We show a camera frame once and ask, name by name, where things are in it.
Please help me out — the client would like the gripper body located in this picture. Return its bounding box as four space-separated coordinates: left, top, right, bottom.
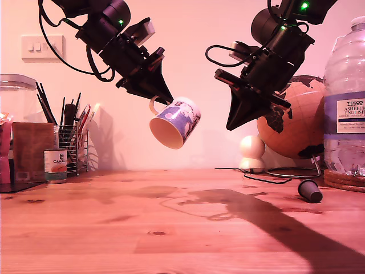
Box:
99 34 165 89
214 54 299 109

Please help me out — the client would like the white mug with blue print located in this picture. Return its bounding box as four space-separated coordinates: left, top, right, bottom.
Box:
149 96 202 150

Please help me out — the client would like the dark coffee capsule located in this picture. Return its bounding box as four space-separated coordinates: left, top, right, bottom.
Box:
297 179 324 203

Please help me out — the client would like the white two-ball figure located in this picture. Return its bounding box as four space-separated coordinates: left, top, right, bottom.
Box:
238 135 266 174

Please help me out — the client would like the cork globe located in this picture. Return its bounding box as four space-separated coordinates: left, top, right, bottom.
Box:
256 75 326 159

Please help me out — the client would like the white-tipped brush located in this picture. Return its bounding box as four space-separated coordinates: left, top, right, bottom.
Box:
83 102 100 128

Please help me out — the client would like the red pencil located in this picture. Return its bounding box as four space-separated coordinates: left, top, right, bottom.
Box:
77 104 91 134

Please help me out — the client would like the slim black stick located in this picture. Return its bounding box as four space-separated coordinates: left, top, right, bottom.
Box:
72 92 82 126

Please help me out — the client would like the large plastic water bottle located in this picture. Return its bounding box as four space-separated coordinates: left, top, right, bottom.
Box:
323 15 365 175

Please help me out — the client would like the metal globe stand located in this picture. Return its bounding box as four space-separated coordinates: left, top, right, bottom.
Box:
267 155 322 179

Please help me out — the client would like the black chopstick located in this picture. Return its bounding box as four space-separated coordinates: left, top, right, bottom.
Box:
36 94 52 123
35 82 55 125
39 83 58 126

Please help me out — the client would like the glass jar with metal lid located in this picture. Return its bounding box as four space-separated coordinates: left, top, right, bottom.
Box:
0 74 38 123

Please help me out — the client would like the small tin can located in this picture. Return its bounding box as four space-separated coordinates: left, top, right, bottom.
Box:
43 149 68 184

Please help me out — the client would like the brown cardboard box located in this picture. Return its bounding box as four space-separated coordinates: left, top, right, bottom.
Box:
12 122 55 183

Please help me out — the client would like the pink packet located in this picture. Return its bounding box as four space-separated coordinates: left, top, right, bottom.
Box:
0 113 14 185

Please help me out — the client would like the black flat stand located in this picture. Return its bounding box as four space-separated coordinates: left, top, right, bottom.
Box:
0 181 47 194

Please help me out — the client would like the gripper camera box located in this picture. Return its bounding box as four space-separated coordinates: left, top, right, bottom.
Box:
229 41 257 62
125 17 156 46

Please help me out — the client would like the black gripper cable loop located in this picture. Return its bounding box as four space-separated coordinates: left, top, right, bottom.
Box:
86 45 116 83

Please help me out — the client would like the black camera cable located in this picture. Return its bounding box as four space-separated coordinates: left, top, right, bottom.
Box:
205 45 249 68

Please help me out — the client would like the thin black table cable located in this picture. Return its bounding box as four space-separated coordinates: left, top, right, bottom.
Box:
214 167 291 184

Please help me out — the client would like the thick dark brush handle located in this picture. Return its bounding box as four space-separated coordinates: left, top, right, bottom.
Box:
64 103 76 127

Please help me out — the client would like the flat black ribbon cable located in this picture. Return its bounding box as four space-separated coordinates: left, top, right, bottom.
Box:
42 0 85 31

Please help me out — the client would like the white wall switch plate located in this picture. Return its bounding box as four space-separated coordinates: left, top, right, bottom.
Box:
21 35 66 62

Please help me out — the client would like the wire utensil holder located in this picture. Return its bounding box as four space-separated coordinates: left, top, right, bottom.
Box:
56 124 89 175

